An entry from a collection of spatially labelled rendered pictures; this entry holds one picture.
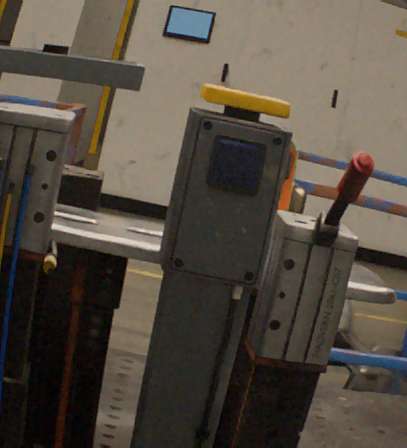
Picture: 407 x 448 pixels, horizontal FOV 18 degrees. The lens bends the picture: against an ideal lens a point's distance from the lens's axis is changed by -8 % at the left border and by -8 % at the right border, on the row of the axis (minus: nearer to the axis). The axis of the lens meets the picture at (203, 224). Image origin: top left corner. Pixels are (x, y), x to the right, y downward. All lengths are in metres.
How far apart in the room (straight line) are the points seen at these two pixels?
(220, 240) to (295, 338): 0.21
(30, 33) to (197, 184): 8.27
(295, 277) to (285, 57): 8.03
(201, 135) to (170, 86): 8.18
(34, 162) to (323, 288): 0.26
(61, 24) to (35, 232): 8.06
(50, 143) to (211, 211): 0.20
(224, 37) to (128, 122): 0.91
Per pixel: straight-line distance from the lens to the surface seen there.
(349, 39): 9.15
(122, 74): 0.86
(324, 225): 1.06
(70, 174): 1.41
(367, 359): 3.12
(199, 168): 0.90
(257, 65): 9.09
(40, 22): 9.15
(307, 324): 1.10
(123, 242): 1.19
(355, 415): 1.93
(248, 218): 0.91
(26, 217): 1.07
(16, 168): 1.06
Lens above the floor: 1.18
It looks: 7 degrees down
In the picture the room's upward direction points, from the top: 12 degrees clockwise
